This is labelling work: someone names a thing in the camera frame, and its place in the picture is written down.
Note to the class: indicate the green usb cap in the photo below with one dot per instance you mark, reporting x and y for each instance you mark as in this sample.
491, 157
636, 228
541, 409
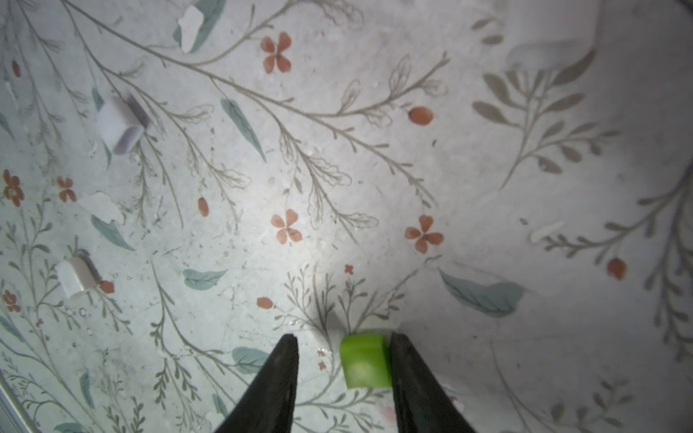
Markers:
365, 360

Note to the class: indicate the purple white usb cap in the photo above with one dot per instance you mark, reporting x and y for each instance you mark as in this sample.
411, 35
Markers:
121, 123

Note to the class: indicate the white usb drive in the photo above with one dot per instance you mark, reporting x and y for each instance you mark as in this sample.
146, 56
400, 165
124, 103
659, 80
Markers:
550, 34

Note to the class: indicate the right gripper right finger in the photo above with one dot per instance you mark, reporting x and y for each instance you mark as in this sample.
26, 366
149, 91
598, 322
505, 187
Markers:
421, 404

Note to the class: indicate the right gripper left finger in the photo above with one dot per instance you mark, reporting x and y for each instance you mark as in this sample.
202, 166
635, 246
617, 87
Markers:
268, 403

